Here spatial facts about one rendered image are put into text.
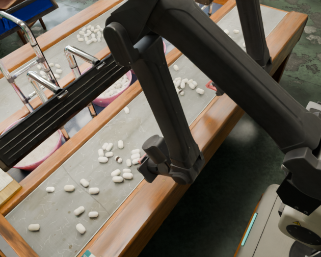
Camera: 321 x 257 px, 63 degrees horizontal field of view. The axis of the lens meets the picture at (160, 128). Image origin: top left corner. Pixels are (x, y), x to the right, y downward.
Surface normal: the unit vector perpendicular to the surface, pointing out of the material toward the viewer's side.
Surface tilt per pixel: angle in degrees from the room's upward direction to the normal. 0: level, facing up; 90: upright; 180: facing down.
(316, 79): 0
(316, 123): 32
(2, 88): 0
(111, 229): 0
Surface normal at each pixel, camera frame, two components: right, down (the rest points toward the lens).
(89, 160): -0.07, -0.61
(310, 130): 0.40, -0.33
